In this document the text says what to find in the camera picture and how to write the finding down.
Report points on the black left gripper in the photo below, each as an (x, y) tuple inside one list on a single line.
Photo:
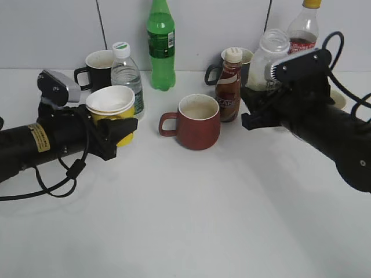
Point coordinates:
[(71, 130)]

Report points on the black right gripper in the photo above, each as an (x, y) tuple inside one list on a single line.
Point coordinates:
[(285, 105)]

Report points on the yellow paper cup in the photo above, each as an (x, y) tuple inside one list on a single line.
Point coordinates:
[(113, 102)]

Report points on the milk bottle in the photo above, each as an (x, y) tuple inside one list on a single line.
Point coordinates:
[(273, 45)]

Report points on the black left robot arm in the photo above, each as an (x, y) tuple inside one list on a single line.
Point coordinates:
[(20, 149)]

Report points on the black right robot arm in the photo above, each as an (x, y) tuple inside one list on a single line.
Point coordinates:
[(341, 137)]

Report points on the white paper cup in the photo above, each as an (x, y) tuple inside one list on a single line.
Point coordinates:
[(338, 99)]

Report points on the brown coffee drink bottle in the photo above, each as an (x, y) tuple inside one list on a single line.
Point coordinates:
[(229, 84)]

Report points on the dark grey ceramic mug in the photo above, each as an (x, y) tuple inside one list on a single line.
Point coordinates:
[(247, 56)]

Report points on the clear water bottle green label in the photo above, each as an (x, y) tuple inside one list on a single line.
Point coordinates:
[(125, 72)]

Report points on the red ceramic mug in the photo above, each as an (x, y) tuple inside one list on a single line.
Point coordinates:
[(196, 124)]

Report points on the black ceramic mug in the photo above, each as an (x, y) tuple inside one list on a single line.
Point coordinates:
[(98, 66)]

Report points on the cola bottle yellow cap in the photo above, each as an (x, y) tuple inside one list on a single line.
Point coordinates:
[(303, 30)]

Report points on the green soda bottle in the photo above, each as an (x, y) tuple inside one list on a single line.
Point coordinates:
[(161, 44)]

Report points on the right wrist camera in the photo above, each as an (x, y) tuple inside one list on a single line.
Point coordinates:
[(298, 65)]

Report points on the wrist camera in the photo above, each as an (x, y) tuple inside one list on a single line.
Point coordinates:
[(57, 89), (298, 65)]

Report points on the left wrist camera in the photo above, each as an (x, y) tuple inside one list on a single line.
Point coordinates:
[(57, 89)]

